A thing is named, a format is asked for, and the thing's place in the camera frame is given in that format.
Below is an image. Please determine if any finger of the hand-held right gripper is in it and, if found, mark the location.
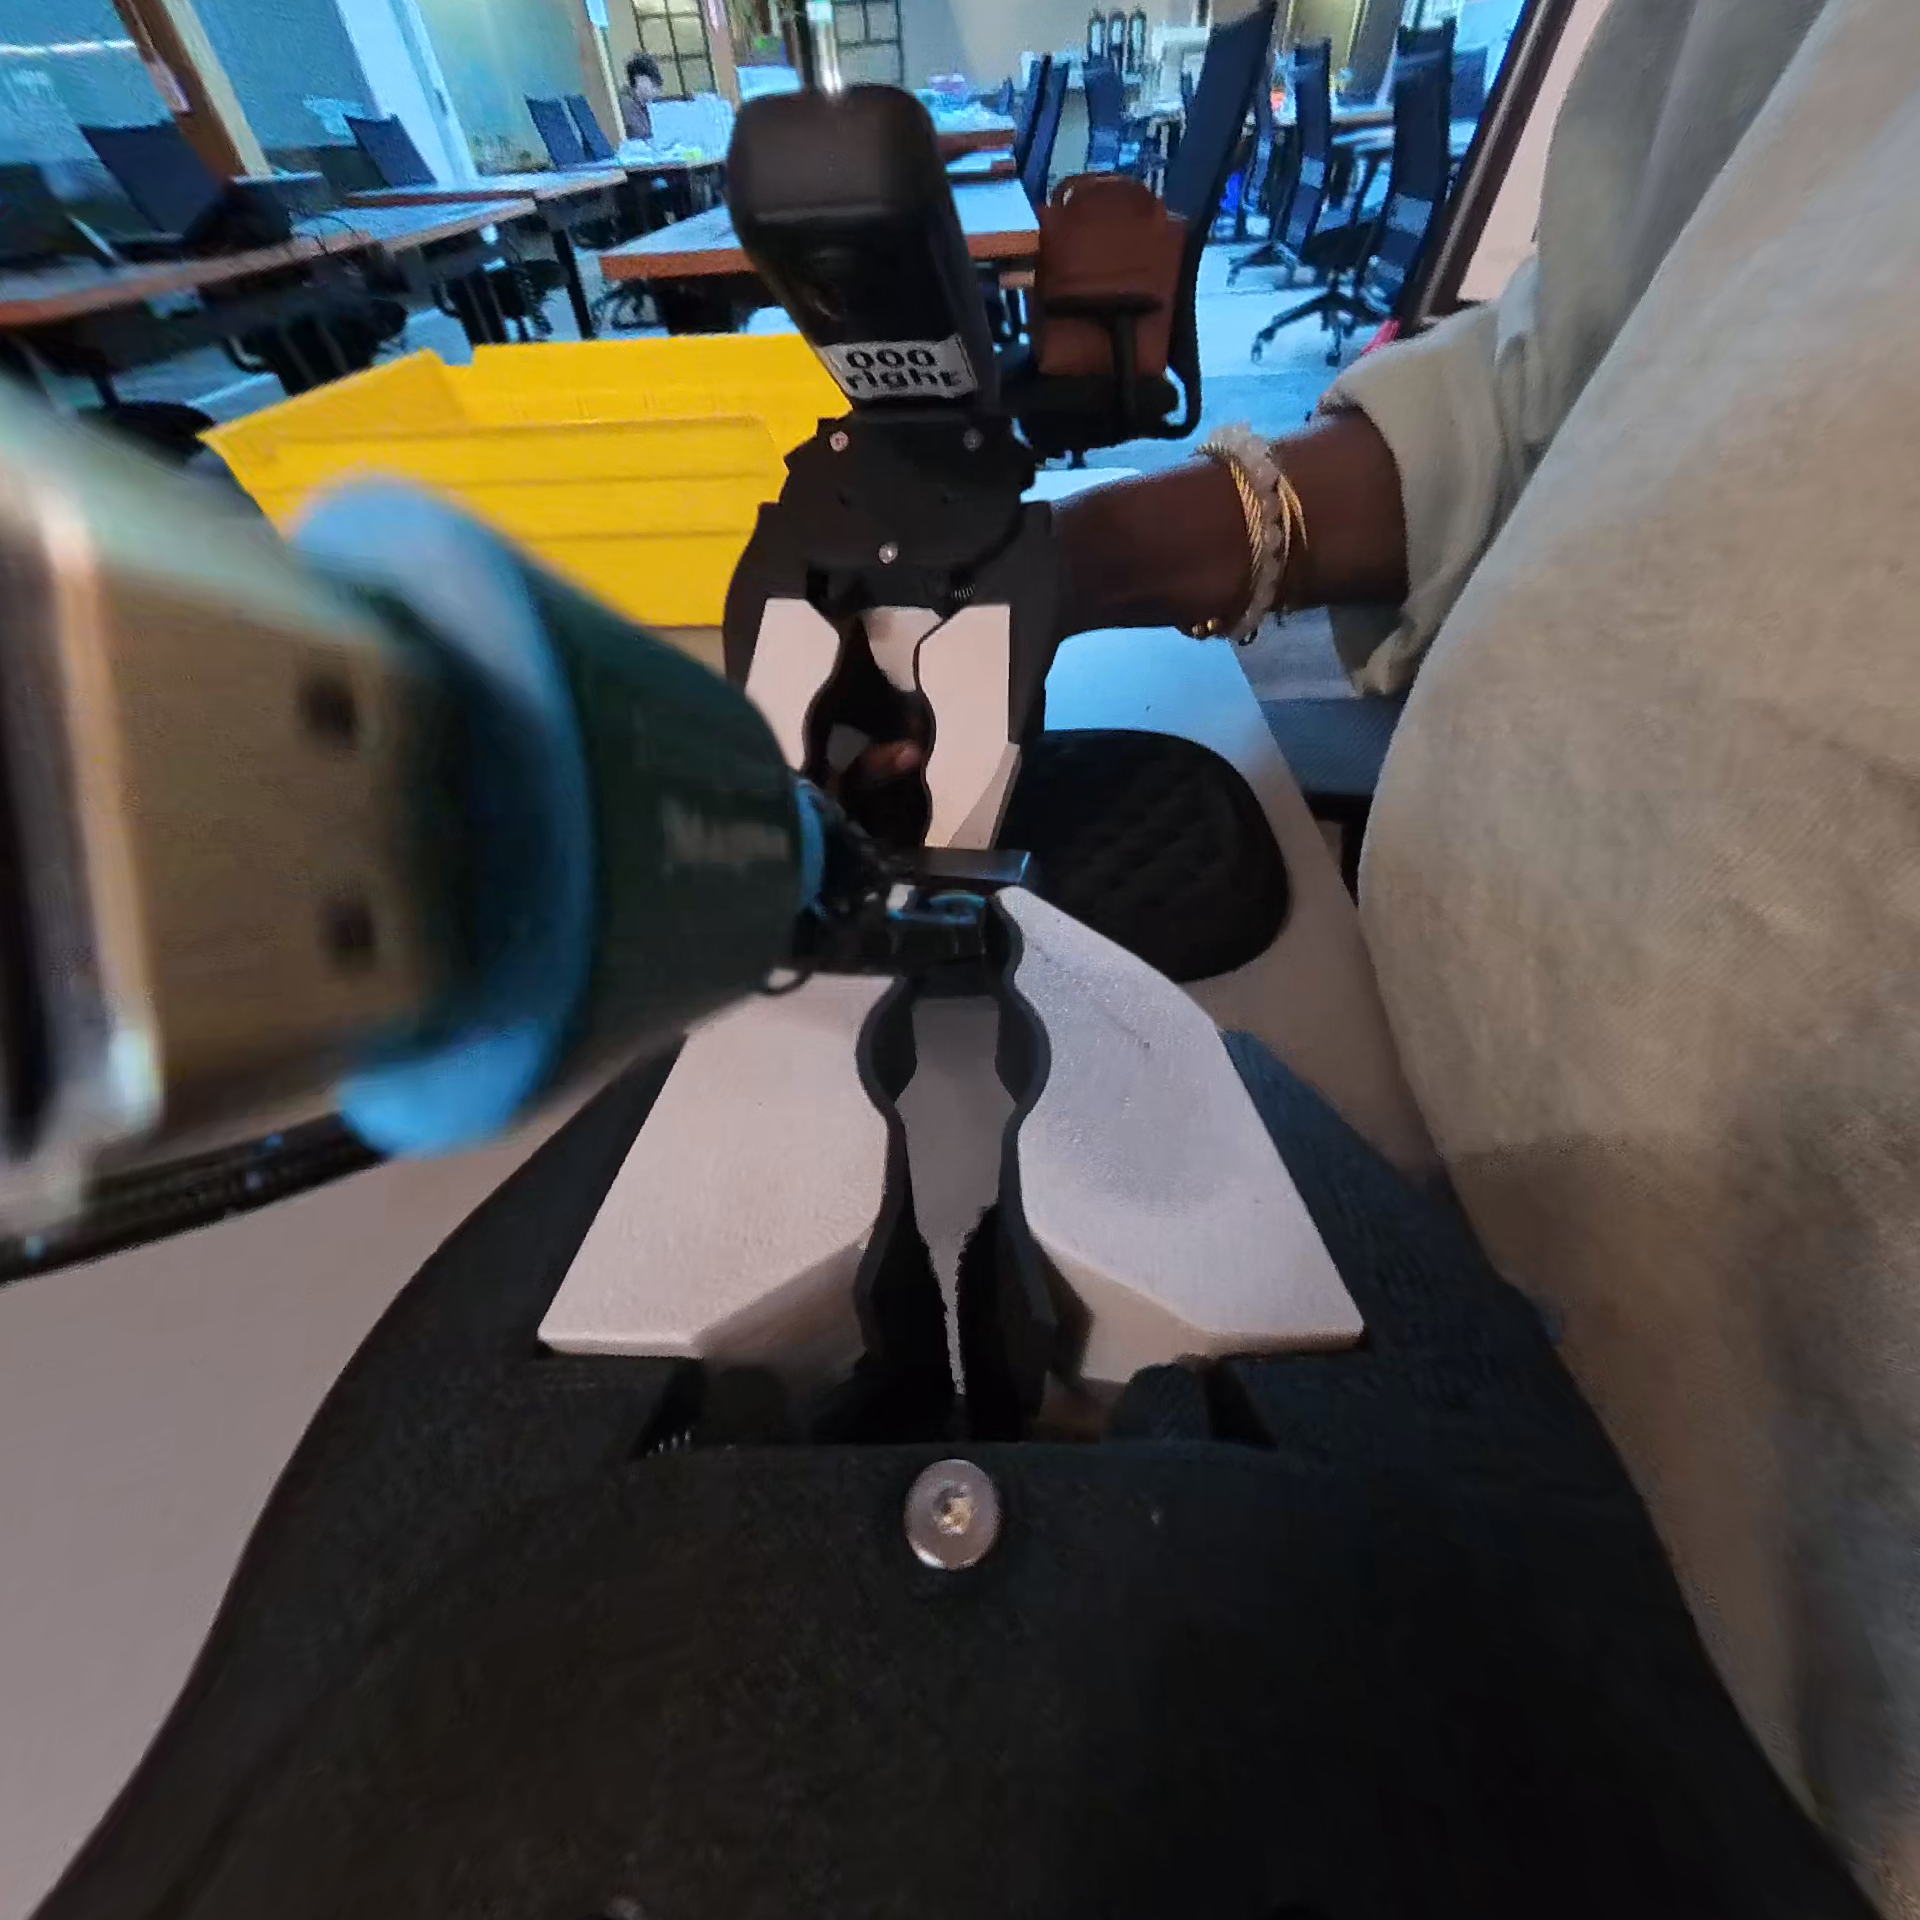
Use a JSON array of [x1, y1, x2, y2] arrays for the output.
[[875, 602, 1026, 857], [741, 599, 888, 849]]

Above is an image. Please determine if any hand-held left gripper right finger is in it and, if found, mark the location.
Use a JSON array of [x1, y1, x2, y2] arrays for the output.
[[959, 884, 1368, 1390]]

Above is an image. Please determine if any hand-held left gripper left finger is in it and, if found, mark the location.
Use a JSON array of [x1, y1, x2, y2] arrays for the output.
[[535, 971, 939, 1367]]

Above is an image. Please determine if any braided hdmi cable green plug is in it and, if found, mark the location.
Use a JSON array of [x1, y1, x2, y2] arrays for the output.
[[0, 374, 919, 1291]]

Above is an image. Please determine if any yellow divided bin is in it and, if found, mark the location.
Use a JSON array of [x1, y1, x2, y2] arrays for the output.
[[198, 331, 853, 629]]

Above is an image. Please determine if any person's right hand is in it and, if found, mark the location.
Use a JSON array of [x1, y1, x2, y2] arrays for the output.
[[1049, 442, 1269, 643]]

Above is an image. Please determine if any black quilted wrist rest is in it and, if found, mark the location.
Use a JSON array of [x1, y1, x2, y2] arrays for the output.
[[995, 730, 1291, 983]]

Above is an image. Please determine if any wooden top office desk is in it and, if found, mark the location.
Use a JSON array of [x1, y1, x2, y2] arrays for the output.
[[600, 175, 1044, 287], [0, 192, 542, 329]]

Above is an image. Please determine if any pale grey sweatshirt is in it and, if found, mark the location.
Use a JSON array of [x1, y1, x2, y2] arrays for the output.
[[1320, 0, 1920, 1920]]

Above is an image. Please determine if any row of black office chairs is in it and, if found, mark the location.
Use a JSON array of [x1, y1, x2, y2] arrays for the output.
[[1221, 5, 1502, 369]]

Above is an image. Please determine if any white beaded bracelet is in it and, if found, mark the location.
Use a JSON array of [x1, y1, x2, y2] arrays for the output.
[[1194, 424, 1296, 643]]

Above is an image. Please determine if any gold bangle bracelet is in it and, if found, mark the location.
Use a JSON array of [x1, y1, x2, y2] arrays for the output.
[[1230, 450, 1310, 618]]

